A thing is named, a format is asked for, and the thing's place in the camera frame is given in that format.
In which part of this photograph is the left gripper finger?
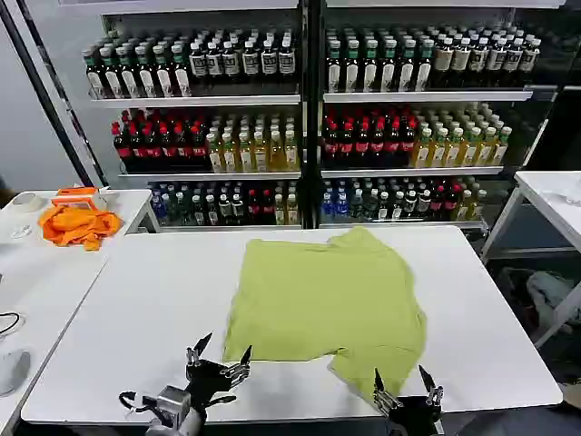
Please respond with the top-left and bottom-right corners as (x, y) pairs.
(220, 344), (253, 388)
(185, 332), (214, 367)

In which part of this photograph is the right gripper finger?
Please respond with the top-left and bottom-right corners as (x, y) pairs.
(372, 367), (404, 417)
(418, 363), (445, 408)

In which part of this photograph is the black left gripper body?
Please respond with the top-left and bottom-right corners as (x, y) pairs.
(184, 358), (249, 412)

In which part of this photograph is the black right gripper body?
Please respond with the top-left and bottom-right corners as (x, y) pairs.
(385, 395), (445, 436)

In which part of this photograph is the light green shirt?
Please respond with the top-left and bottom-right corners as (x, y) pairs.
(222, 224), (429, 409)

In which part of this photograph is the grey cloth bundle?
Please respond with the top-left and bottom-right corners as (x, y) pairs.
(525, 270), (581, 329)

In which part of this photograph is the orange cloth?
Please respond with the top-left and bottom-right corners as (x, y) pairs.
(37, 204), (124, 253)

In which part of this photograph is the white rounded device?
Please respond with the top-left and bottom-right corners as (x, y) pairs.
(0, 349), (33, 397)

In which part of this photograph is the orange and white box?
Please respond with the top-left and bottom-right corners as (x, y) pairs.
(50, 185), (121, 213)

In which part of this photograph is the white marbled side table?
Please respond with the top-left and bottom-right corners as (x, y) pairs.
(479, 169), (581, 349)

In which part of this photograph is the shelf rack with bottles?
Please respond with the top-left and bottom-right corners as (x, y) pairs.
(319, 0), (560, 230)
(80, 0), (306, 230)

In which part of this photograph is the white tape roll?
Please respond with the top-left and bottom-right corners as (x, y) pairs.
(10, 191), (43, 213)

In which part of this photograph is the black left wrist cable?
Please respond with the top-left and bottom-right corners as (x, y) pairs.
(118, 389), (160, 415)

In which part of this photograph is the thin black and white cable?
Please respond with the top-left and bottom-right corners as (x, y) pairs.
(0, 310), (27, 338)

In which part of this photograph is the black slanted frame bar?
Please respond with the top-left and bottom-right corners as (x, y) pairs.
(0, 0), (111, 188)

